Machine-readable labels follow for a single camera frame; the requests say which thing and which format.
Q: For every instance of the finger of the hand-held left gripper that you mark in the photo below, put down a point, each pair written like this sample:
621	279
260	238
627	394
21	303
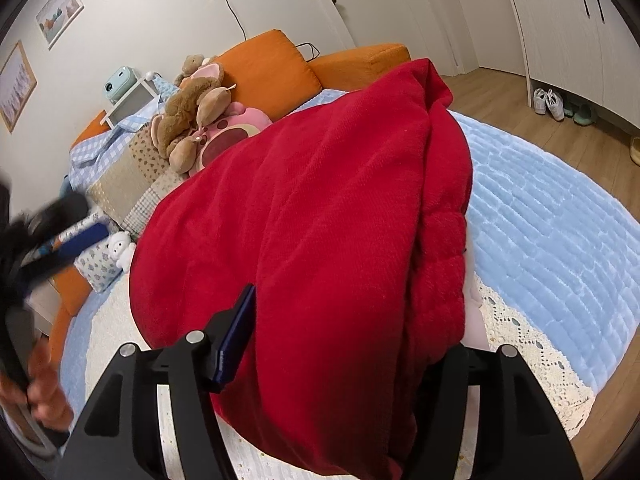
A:
85	237
70	207

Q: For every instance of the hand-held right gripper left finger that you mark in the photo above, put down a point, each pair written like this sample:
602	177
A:
235	340

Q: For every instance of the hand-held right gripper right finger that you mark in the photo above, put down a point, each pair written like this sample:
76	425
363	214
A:
445	420

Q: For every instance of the red knit polo sweater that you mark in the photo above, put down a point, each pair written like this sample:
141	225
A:
325	210

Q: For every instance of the person's left hand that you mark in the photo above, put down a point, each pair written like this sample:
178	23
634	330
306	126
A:
47	400

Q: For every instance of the white flower-patterned pillow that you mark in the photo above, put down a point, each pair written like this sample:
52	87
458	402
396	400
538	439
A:
97	265

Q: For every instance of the small white plush toy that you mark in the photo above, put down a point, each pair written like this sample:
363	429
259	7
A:
120	250

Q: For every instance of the blue plaid pillow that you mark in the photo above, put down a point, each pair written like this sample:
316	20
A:
100	150

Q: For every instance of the beige patchwork pillow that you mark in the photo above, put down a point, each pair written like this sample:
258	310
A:
135	180

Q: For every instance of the white dotted lace blanket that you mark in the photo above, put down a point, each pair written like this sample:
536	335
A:
525	360

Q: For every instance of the white bedside shelf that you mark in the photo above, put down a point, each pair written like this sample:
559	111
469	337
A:
132	102

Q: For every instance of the teal mini projector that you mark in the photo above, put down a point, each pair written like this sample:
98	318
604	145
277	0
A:
117	85

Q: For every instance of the brown monkey plush toy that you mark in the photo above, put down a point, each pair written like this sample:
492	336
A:
185	105

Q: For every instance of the pink bear plush toy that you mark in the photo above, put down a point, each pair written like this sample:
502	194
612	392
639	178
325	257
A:
235	130

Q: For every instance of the small brown bear plush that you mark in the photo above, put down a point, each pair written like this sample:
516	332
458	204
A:
192	64

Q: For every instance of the light blue quilted bed mat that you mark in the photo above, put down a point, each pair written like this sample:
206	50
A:
550	235

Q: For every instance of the orange headboard cushion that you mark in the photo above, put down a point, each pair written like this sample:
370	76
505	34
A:
270	70

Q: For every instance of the beige slipper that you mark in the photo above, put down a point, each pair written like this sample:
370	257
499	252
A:
635	150

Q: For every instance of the white sneaker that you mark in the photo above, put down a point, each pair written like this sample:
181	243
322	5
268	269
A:
555	105
540	100

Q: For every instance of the green slipper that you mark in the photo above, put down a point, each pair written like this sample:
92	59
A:
584	116
570	110

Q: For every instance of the white wardrobe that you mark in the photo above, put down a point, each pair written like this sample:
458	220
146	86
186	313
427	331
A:
560	50

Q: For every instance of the wooden framed wall picture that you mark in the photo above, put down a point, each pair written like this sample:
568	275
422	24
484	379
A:
15	85

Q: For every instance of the white framed wall picture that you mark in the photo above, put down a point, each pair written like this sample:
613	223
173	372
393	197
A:
59	12

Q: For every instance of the orange bed frame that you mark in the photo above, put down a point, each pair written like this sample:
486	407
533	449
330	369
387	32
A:
360	62

